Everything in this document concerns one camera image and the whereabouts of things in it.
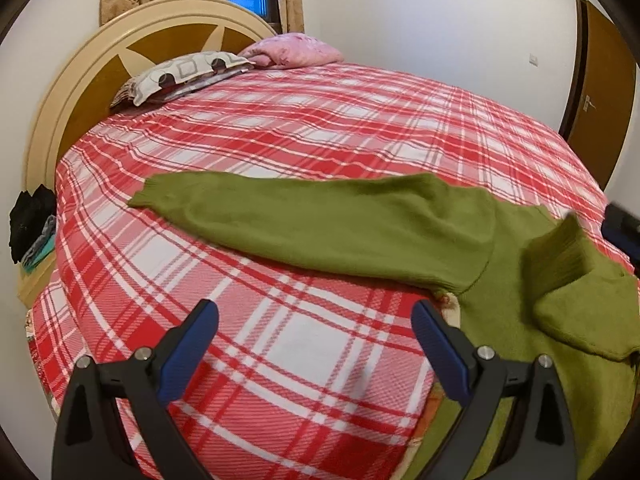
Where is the pink pillow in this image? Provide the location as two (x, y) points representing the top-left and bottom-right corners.
(239, 32), (344, 70)

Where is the grey patterned pillow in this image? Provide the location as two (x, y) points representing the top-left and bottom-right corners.
(110, 51), (255, 108)

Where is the red white plaid bedspread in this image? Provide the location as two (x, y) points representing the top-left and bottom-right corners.
(32, 64), (623, 479)

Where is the cream nightstand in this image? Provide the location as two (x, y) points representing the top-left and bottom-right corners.
(17, 252), (56, 310)

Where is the brown wooden door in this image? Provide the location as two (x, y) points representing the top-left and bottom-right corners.
(560, 0), (637, 188)

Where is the dark clothes pile on nightstand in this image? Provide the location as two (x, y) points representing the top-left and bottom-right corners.
(9, 184), (56, 274)

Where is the cream wooden headboard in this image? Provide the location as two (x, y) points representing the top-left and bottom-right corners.
(23, 0), (276, 192)

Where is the green knitted sweater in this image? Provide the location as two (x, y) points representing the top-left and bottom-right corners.
(130, 171), (639, 479)

